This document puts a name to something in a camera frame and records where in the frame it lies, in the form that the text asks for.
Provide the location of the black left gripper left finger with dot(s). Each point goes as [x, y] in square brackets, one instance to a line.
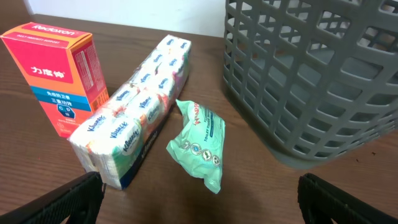
[78, 201]

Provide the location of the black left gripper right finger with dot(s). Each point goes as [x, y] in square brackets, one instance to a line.
[321, 202]

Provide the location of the grey plastic basket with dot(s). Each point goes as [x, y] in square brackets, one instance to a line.
[316, 79]

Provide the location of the Kleenex tissue multipack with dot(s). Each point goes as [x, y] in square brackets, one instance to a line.
[116, 138]

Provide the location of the green wet wipes packet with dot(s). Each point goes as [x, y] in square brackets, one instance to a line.
[199, 146]

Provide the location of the orange Redoxon box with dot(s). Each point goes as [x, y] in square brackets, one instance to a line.
[62, 69]

